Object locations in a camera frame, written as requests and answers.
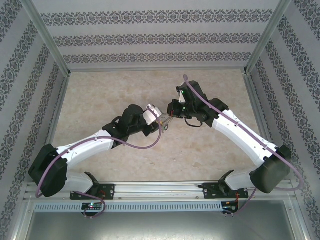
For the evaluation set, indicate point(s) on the aluminium frame post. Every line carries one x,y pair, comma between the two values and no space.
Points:
47,37
265,37

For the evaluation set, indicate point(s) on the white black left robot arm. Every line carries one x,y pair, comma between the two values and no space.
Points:
85,149

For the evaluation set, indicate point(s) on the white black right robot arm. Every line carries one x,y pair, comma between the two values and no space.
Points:
240,138

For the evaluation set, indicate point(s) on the small circuit board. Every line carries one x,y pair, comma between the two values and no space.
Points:
91,206
228,207

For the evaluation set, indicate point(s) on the aluminium back beam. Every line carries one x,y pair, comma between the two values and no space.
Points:
155,69

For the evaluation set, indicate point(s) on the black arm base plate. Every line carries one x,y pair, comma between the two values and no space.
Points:
208,192
108,192

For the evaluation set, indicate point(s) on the aluminium side rail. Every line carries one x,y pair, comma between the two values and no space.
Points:
59,107
257,107

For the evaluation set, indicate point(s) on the aluminium mounting rail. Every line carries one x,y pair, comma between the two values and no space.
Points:
160,190

